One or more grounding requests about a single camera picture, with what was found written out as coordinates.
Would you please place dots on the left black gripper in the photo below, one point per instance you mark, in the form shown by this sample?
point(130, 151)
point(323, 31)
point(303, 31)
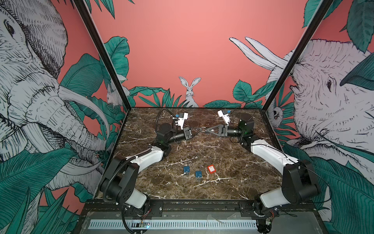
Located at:
point(187, 133)

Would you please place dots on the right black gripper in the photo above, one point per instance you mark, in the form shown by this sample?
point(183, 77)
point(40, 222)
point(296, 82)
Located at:
point(223, 131)

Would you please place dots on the red padlock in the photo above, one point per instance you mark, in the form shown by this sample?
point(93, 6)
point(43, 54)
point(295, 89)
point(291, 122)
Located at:
point(211, 169)

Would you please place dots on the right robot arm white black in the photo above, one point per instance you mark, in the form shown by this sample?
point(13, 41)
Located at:
point(299, 180)

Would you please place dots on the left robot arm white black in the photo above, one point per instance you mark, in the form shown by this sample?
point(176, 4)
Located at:
point(119, 179)

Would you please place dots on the blue padlock left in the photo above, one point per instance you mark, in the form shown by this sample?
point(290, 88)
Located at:
point(187, 170)

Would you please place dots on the blue padlock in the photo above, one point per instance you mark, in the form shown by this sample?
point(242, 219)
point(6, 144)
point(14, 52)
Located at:
point(198, 175)
point(187, 170)

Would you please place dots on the blue padlock middle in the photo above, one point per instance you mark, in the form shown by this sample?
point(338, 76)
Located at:
point(198, 175)

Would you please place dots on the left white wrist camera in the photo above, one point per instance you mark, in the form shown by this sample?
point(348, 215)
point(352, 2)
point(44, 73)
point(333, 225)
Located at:
point(180, 119)

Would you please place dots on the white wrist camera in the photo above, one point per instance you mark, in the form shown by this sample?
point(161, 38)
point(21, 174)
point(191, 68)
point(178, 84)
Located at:
point(225, 115)
point(180, 119)

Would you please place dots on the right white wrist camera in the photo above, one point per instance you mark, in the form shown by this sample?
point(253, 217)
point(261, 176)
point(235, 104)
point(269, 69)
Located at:
point(225, 115)

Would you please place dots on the black front mounting rail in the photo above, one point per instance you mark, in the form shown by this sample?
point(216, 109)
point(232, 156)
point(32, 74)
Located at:
point(160, 207)

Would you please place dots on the white slotted cable duct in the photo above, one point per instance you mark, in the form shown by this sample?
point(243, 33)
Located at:
point(169, 224)

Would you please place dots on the left black frame post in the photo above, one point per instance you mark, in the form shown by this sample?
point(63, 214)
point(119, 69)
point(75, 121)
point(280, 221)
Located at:
point(89, 24)

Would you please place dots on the black frame post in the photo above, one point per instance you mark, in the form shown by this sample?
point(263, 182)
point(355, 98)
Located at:
point(89, 24)
point(317, 18)

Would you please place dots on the right black frame post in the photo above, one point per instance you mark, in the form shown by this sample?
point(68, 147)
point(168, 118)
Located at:
point(317, 18)

